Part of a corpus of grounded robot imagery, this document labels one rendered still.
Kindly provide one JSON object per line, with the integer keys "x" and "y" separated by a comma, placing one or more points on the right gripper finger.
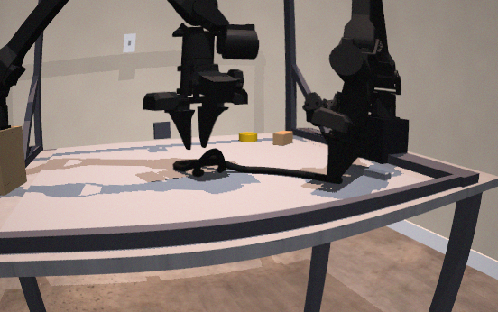
{"x": 207, "y": 117}
{"x": 183, "y": 124}

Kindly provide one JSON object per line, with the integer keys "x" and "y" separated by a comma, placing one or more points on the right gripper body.
{"x": 170, "y": 100}

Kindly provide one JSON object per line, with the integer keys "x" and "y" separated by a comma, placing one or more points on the black rope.
{"x": 208, "y": 159}

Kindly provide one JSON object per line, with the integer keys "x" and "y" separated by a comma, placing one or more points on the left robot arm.
{"x": 353, "y": 68}

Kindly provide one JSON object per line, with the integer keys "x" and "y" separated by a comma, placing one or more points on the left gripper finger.
{"x": 339, "y": 150}
{"x": 354, "y": 155}

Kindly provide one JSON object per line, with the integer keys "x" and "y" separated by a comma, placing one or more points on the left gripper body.
{"x": 356, "y": 105}

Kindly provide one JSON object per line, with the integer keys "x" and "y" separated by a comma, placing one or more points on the grey rectangular bar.
{"x": 370, "y": 172}

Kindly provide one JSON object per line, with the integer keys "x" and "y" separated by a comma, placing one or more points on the small orange block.
{"x": 282, "y": 138}

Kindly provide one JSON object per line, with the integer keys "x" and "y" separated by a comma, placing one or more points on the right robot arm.
{"x": 235, "y": 41}

